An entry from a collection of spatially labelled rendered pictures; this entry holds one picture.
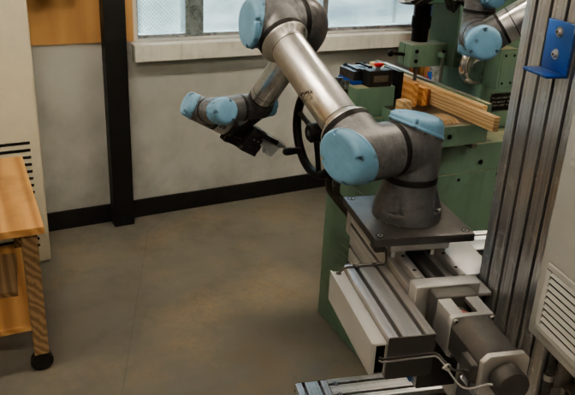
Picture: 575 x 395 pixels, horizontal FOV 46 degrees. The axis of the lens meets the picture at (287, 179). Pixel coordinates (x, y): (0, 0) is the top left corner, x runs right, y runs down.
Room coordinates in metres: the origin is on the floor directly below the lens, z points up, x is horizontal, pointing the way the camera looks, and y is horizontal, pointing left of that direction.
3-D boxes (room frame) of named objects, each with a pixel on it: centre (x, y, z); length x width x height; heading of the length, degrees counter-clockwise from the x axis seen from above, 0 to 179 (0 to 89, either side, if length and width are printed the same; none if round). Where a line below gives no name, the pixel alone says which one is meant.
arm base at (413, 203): (1.35, -0.27, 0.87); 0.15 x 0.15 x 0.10
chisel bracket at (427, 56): (2.10, -0.40, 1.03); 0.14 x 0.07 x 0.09; 116
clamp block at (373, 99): (1.99, -0.22, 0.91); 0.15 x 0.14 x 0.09; 26
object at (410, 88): (2.06, -0.32, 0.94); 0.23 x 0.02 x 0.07; 26
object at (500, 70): (2.03, -0.62, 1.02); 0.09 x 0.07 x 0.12; 26
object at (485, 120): (2.01, -0.42, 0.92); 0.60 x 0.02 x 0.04; 26
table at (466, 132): (2.03, -0.29, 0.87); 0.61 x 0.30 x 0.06; 26
